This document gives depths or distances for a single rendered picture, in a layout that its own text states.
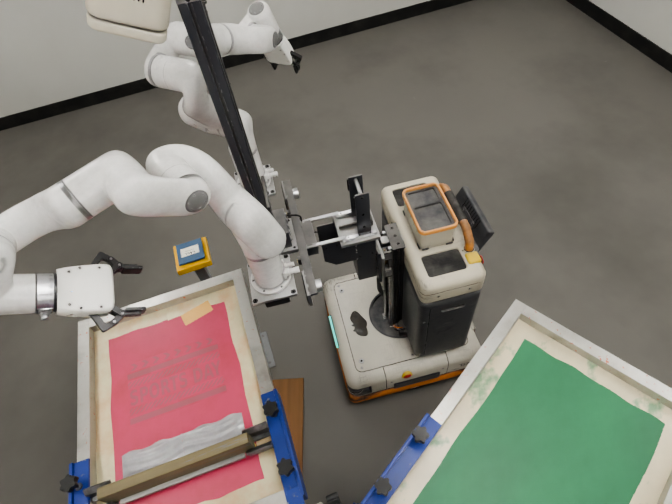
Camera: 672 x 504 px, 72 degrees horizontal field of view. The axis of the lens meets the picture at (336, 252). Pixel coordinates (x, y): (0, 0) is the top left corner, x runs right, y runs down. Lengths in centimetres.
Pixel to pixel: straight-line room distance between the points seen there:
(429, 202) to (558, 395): 78
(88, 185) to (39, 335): 240
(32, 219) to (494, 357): 125
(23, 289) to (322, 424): 171
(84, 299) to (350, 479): 165
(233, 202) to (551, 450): 106
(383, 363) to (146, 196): 155
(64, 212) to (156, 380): 81
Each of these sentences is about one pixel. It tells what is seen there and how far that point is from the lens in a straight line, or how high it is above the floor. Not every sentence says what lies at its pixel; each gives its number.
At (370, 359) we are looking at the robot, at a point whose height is 28.
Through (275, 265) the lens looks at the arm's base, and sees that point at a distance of 135.
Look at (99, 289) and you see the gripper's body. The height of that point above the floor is 159.
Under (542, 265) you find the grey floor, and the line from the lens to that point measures 295.
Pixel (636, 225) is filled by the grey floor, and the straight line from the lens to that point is 334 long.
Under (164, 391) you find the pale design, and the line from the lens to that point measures 160.
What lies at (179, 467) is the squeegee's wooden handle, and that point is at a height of 106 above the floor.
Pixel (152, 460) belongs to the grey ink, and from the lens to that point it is 154.
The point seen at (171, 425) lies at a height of 95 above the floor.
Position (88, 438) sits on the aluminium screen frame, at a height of 99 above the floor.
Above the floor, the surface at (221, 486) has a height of 95.
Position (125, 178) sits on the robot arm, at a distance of 90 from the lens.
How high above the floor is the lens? 232
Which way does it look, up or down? 53 degrees down
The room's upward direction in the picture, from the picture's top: 9 degrees counter-clockwise
